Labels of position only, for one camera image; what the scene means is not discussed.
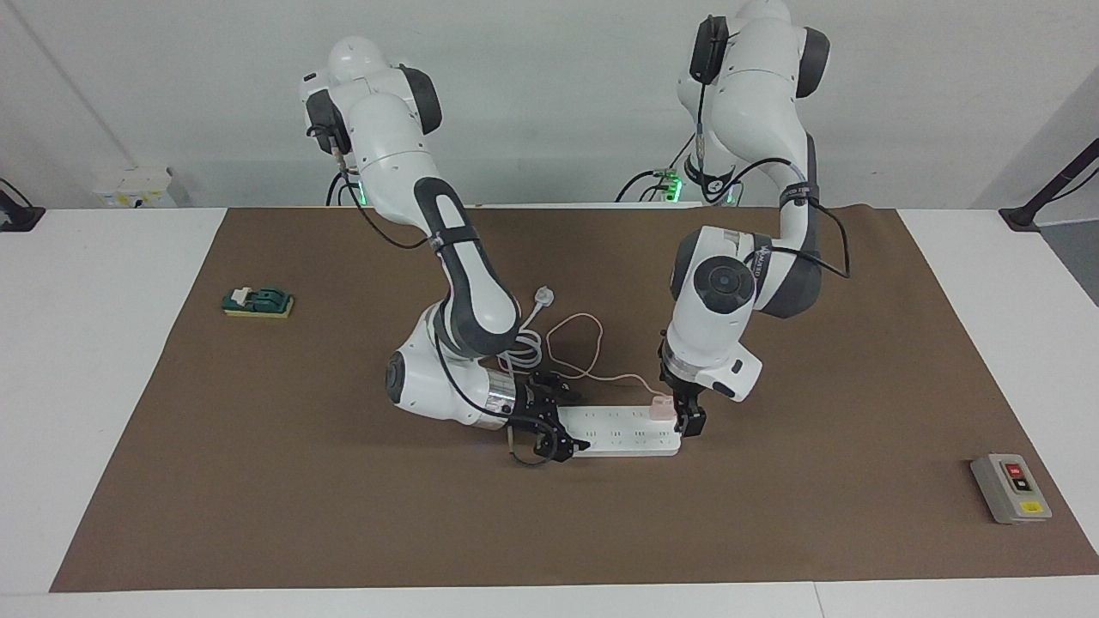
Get pink charging cable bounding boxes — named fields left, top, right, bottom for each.
left=547, top=313, right=662, bottom=401

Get white power strip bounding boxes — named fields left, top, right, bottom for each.
left=558, top=405, right=682, bottom=457

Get brown table mat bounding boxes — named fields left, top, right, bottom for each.
left=50, top=204, right=1099, bottom=593

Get white power strip cord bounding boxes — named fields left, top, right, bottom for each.
left=494, top=288, right=556, bottom=379

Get black base cables green plugs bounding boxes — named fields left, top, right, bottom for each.
left=614, top=133, right=698, bottom=205

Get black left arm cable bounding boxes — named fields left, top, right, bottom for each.
left=694, top=86, right=853, bottom=281

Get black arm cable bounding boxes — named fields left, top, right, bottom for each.
left=694, top=86, right=853, bottom=281
left=329, top=129, right=552, bottom=470

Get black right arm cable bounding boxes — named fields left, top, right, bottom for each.
left=329, top=129, right=552, bottom=470

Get grey on-off switch box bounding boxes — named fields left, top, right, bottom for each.
left=970, top=453, right=1053, bottom=524

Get black clamp mount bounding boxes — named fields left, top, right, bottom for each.
left=0, top=178, right=46, bottom=233
left=999, top=137, right=1099, bottom=233

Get white wall socket box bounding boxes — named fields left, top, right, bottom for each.
left=93, top=166, right=177, bottom=209

